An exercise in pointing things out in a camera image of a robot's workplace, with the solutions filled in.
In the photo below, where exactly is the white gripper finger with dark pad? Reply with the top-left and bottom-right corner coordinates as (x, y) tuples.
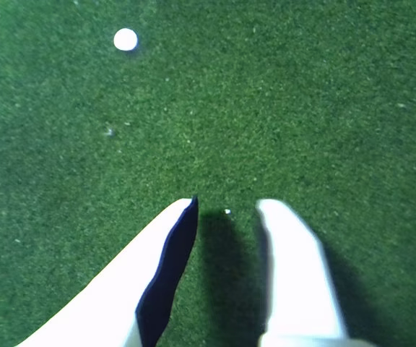
(254, 198), (349, 337)

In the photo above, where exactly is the white gripper finger with navy pad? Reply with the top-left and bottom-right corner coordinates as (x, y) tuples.
(16, 193), (199, 347)

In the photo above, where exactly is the long green turf mat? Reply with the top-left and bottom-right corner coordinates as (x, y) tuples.
(0, 0), (416, 347)

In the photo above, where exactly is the small white dot marker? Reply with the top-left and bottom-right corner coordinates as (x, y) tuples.
(113, 27), (139, 52)

